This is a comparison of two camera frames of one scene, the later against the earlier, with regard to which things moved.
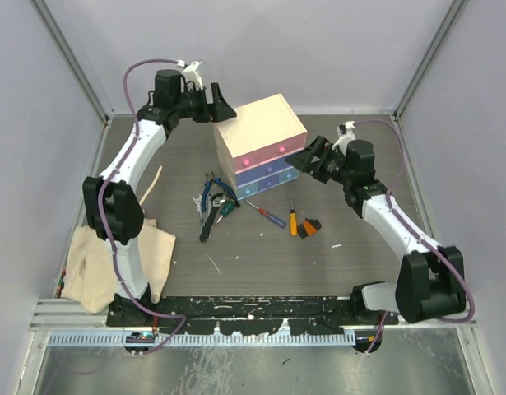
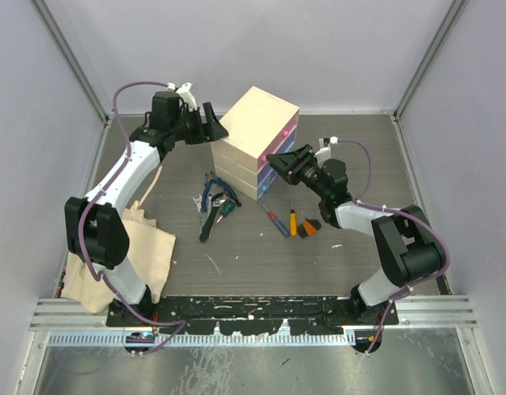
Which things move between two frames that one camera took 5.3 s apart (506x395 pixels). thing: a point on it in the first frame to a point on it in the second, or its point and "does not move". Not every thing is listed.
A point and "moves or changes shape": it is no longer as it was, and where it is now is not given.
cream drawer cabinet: [254, 144] moves or changes shape
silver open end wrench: [198, 202] does not move
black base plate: [245, 314] does not move
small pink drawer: [246, 160] to [271, 148]
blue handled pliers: [206, 188] does not move
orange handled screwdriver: [293, 221] does not move
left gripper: [220, 111] to [211, 131]
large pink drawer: [276, 151] to [275, 146]
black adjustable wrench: [215, 203] does not move
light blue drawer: [247, 191] to [262, 188]
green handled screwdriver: [226, 208] does not move
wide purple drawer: [251, 175] to [268, 172]
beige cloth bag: [89, 276] does not move
